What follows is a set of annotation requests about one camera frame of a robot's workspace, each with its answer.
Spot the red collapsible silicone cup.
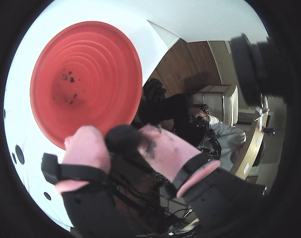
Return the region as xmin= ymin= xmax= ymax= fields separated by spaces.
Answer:
xmin=30 ymin=21 xmax=143 ymax=151

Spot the white cabinet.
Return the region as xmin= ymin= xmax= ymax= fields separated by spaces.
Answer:
xmin=192 ymin=84 xmax=240 ymax=124

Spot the light wooden desk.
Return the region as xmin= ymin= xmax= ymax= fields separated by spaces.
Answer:
xmin=236 ymin=99 xmax=269 ymax=179

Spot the black fuzzy garment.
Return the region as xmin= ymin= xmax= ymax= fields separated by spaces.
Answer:
xmin=142 ymin=78 xmax=167 ymax=101

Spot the person in grey sweater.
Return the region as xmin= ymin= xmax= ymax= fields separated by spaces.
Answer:
xmin=187 ymin=108 xmax=247 ymax=172

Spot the white paper sheet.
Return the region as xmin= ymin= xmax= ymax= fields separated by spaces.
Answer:
xmin=148 ymin=0 xmax=265 ymax=44

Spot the pink padded gripper finger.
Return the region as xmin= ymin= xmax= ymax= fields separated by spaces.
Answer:
xmin=41 ymin=125 xmax=131 ymax=238
xmin=137 ymin=123 xmax=267 ymax=236

